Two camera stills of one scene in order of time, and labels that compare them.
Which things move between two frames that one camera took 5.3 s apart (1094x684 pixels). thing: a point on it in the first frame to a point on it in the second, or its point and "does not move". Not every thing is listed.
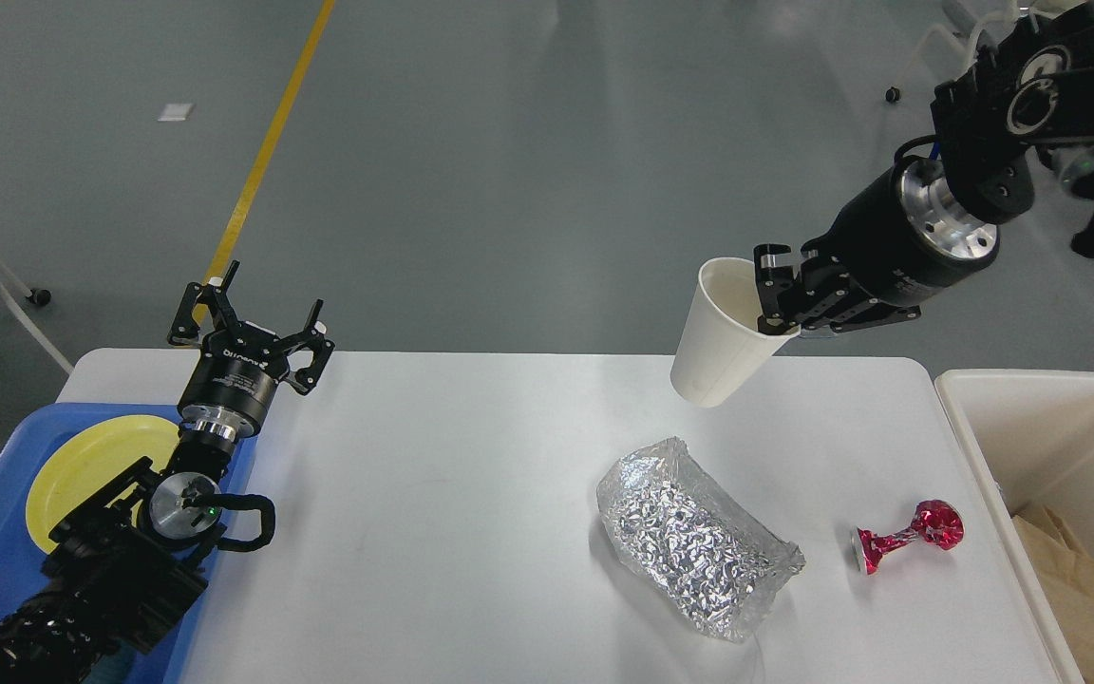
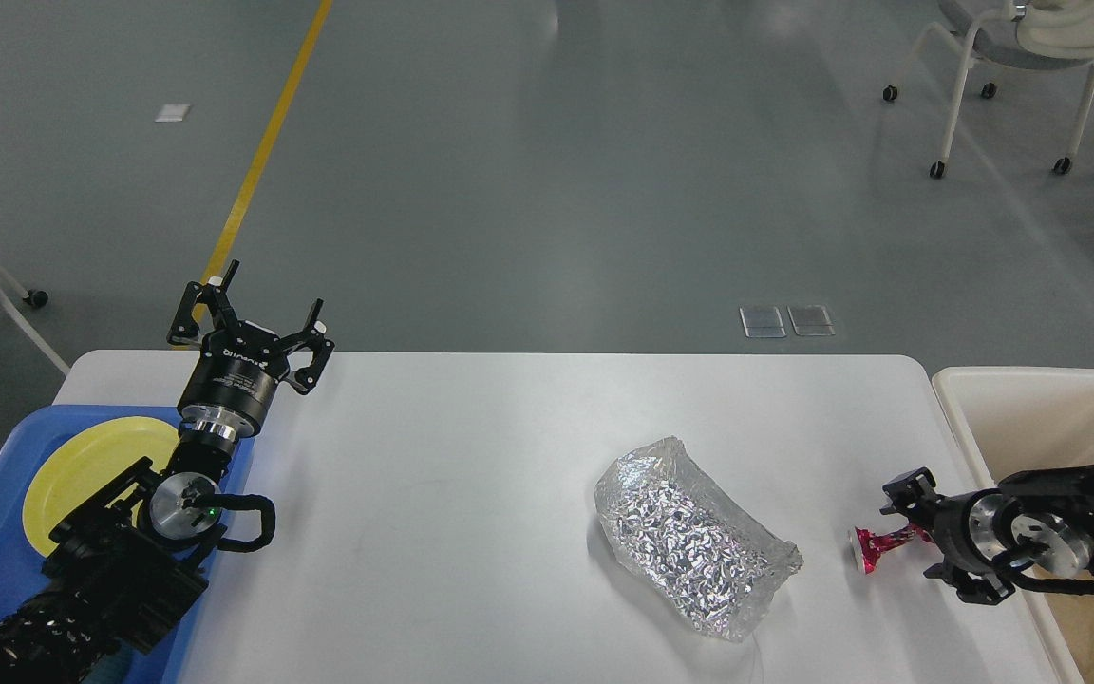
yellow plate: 87,456 does not move
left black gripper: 235,378 does not move
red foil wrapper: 933,521 does not move
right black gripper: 900,239 to 950,527
